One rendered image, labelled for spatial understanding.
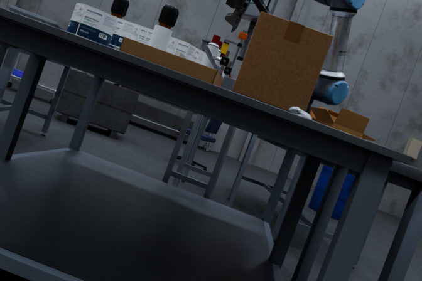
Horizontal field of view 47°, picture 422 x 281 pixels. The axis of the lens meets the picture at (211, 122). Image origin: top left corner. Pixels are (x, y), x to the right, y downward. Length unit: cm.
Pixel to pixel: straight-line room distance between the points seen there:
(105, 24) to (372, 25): 1020
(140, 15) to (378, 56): 553
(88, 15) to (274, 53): 101
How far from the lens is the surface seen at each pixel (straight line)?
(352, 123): 397
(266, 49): 157
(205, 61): 211
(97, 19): 229
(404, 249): 195
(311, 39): 159
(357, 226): 131
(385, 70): 1217
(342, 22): 221
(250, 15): 252
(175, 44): 257
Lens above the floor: 76
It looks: 1 degrees down
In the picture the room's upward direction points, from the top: 20 degrees clockwise
